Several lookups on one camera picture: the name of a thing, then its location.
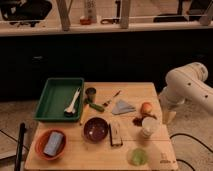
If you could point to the white paper cup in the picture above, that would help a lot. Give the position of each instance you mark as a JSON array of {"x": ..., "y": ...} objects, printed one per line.
[{"x": 149, "y": 126}]

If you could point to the green cucumber toy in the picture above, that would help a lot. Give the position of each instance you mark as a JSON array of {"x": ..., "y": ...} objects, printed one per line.
[{"x": 95, "y": 106}]

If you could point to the dark brown scraps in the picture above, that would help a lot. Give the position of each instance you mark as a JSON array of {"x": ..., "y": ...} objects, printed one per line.
[{"x": 137, "y": 121}]

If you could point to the dark metal cup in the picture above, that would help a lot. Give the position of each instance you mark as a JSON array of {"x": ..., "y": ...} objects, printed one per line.
[{"x": 91, "y": 94}]

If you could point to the white spoon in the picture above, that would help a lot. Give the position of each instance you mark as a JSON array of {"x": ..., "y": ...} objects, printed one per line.
[{"x": 70, "y": 109}]

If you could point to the black office chair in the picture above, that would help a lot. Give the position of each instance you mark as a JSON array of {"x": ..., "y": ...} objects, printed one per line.
[{"x": 30, "y": 12}]

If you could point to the purple bowl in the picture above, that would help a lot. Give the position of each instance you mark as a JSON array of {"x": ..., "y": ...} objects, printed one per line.
[{"x": 95, "y": 129}]

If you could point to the yellow banana toy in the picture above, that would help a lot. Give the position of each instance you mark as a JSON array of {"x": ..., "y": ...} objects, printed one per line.
[{"x": 84, "y": 113}]

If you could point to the red object on shelf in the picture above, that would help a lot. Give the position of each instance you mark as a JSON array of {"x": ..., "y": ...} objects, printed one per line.
[{"x": 84, "y": 21}]

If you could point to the orange bowl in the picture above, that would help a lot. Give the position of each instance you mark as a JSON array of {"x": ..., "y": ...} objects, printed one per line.
[{"x": 42, "y": 141}]

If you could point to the green plastic tray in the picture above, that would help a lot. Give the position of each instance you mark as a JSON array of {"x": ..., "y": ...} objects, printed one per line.
[{"x": 56, "y": 96}]

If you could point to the grey towel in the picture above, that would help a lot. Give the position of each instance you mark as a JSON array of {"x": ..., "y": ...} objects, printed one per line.
[{"x": 122, "y": 107}]

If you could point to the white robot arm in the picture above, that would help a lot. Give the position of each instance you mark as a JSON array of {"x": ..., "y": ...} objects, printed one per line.
[{"x": 186, "y": 82}]

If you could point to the green plastic cup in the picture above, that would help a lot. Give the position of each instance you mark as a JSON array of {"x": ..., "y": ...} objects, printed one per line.
[{"x": 137, "y": 157}]

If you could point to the black pole stand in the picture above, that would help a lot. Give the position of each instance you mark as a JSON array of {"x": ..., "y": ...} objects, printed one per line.
[{"x": 19, "y": 149}]

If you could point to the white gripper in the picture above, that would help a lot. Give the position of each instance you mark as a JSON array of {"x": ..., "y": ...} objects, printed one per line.
[{"x": 168, "y": 114}]

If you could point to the red apple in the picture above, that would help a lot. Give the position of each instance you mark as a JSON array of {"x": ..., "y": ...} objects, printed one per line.
[{"x": 146, "y": 108}]

